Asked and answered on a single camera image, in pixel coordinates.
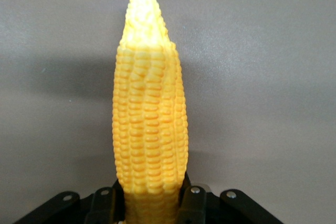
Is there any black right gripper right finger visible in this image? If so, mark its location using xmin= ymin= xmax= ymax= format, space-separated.
xmin=178 ymin=174 xmax=284 ymax=224

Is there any yellow corn cob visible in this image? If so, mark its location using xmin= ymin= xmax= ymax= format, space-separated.
xmin=112 ymin=0 xmax=187 ymax=224

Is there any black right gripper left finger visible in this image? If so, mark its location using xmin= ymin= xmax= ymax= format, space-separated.
xmin=13 ymin=179 xmax=126 ymax=224

